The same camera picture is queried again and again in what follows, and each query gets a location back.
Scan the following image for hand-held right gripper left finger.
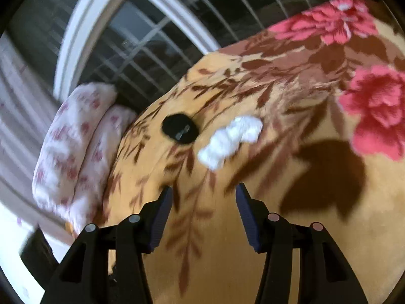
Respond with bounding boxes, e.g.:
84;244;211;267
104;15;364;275
39;185;174;304

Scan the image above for folded pink floral quilt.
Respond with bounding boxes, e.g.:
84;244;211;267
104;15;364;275
32;82;138;238

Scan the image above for black round object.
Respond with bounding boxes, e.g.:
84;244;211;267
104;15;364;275
161;113;200;144

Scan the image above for yellow floral blanket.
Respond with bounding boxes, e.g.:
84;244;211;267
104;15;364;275
101;0;405;304

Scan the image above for white window frame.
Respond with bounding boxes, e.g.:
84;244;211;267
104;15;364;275
53;0;222;102

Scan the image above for white tissue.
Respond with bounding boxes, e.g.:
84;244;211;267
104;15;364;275
198;116;264;170

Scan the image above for white window grille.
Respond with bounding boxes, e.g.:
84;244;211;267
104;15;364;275
79;0;336;102

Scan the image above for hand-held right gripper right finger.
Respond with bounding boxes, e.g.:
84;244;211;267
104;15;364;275
235;183;369;304

